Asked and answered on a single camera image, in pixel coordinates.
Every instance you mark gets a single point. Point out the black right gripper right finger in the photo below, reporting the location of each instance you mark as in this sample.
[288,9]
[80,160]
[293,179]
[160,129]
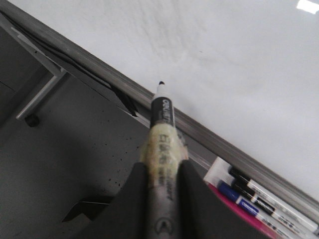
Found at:
[203,215]

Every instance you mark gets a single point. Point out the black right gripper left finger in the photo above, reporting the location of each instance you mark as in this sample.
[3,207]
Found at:
[116,217]

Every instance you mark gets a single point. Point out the taped black whiteboard marker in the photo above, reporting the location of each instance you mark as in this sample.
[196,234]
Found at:
[162,155]

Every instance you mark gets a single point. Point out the blue capped marker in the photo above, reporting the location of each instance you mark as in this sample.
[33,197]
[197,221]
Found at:
[252,213]

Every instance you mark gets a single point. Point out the black capped marker middle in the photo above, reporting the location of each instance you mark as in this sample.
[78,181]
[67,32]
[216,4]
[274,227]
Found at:
[266,207]

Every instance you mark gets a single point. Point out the black capped marker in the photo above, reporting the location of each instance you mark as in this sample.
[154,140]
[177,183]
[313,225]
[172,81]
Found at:
[301,221]
[266,207]

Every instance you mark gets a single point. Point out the white marker tray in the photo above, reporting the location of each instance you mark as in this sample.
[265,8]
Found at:
[219,172]

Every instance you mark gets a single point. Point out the black capped marker upper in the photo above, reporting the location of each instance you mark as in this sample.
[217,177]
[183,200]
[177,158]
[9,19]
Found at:
[301,221]

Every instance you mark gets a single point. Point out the black caster wheel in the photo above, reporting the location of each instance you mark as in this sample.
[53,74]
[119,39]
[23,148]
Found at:
[32,120]

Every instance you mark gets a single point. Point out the white whiteboard with frame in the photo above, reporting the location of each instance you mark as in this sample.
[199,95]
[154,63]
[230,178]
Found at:
[243,74]

